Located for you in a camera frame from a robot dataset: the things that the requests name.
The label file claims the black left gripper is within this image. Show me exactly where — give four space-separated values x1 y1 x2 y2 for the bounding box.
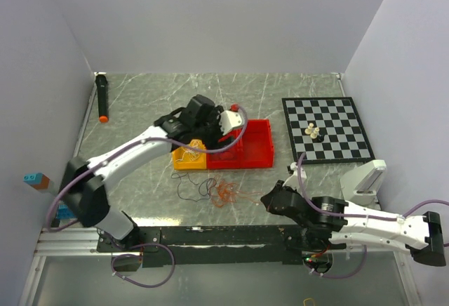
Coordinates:
193 107 235 155

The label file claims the yellow plastic bin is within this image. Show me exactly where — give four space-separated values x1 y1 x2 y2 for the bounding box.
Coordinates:
172 140 207 171

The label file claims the red plastic bin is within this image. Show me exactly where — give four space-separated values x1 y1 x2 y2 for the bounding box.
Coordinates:
206 140 243 170
241 119 274 168

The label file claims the orange thin cable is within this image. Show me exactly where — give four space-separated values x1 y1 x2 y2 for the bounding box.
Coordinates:
209 175 264 211

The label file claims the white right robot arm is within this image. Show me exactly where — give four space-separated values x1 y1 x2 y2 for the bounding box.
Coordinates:
260 180 446 267

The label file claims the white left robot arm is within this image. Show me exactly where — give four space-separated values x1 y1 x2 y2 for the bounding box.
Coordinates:
54 95 248 251

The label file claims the black chess piece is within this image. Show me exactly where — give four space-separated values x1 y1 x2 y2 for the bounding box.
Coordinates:
316 134 325 142

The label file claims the cream chess pawn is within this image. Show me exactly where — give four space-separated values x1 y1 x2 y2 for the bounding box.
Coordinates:
311 127 320 140

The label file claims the cream chess piece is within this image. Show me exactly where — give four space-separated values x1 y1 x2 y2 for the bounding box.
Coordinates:
304 123 314 135

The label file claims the white plastic stand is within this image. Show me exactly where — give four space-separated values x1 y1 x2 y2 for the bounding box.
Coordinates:
340 159 387 206

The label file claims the black white chessboard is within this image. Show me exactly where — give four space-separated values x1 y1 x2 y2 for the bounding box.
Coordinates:
281 97 375 164

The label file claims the black marker orange cap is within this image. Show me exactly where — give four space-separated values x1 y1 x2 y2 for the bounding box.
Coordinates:
95 74 109 124

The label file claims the blue white block stack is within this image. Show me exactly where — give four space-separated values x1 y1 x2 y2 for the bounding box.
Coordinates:
56 204 76 220

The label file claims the blue orange block tower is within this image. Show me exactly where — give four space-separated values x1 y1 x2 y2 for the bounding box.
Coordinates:
23 173 57 197

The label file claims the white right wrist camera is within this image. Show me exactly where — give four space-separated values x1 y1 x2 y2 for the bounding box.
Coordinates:
283 162 307 190

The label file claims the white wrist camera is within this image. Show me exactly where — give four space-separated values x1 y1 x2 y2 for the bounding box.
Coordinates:
283 162 307 190
219 110 246 135

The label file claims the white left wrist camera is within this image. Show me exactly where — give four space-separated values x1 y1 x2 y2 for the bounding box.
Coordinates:
219 110 246 135

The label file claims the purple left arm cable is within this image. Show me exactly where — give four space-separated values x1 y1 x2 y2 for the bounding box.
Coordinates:
46 105 248 288

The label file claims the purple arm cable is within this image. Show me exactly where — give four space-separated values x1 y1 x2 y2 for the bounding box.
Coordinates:
296 152 449 281
46 105 248 288

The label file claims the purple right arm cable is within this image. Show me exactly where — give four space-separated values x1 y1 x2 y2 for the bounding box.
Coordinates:
296 152 449 281

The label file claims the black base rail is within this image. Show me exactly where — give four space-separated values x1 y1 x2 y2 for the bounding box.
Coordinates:
97 225 346 268

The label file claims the aluminium frame rail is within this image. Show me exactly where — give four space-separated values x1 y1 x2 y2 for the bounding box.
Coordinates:
34 227 115 257

